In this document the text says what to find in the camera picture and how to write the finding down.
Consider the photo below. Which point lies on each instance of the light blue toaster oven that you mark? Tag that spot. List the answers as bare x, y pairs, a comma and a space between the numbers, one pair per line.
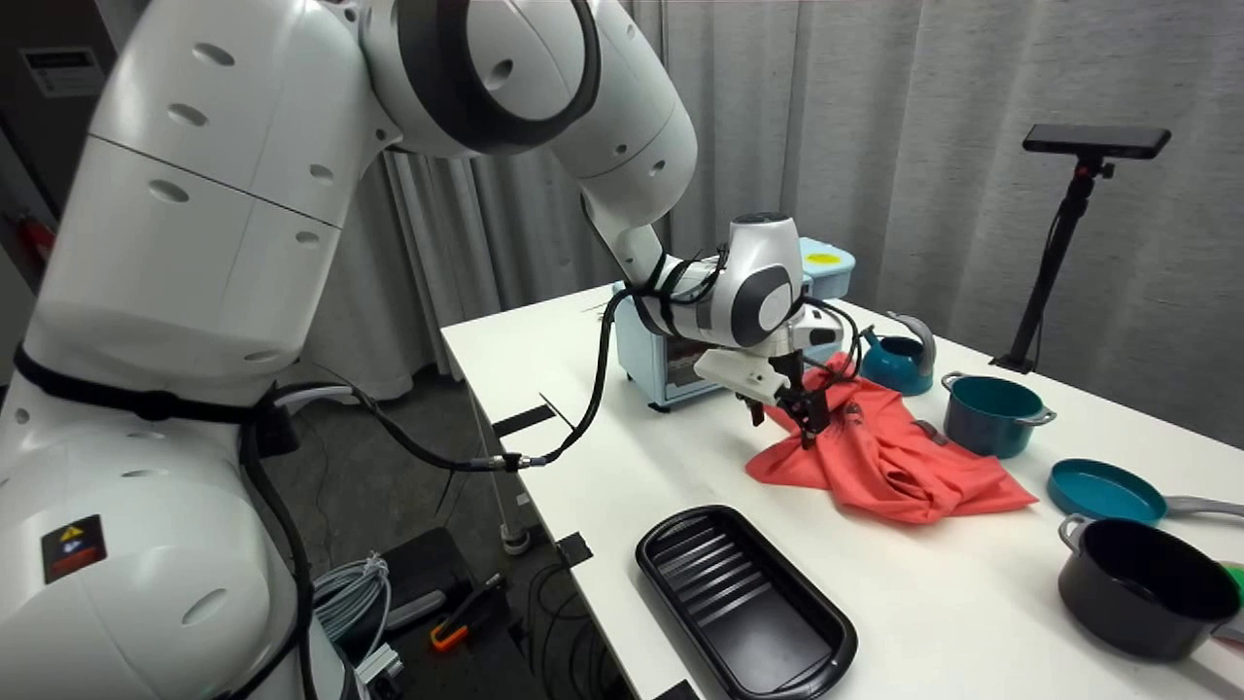
665, 367

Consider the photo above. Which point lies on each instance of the red cloth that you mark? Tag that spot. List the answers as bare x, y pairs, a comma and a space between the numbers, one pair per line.
877, 461

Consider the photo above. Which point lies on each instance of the blue toy kettle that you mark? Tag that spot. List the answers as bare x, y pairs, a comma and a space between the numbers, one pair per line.
902, 357

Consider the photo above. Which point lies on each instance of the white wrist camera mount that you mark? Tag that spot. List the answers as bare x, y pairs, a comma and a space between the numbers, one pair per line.
745, 376

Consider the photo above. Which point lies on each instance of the teal pot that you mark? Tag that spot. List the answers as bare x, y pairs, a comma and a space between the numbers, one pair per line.
989, 413

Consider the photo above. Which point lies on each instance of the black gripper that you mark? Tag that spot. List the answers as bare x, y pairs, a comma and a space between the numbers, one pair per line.
801, 391

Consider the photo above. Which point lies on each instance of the black pot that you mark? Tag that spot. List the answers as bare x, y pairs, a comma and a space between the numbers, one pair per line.
1139, 587

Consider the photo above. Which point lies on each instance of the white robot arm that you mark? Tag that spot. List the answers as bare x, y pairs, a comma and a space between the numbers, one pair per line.
140, 548

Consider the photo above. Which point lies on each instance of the black grill tray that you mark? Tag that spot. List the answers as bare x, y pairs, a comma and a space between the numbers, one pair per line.
746, 614

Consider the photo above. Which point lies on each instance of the black camera stand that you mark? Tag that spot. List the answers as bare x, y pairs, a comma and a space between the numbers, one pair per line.
1095, 157

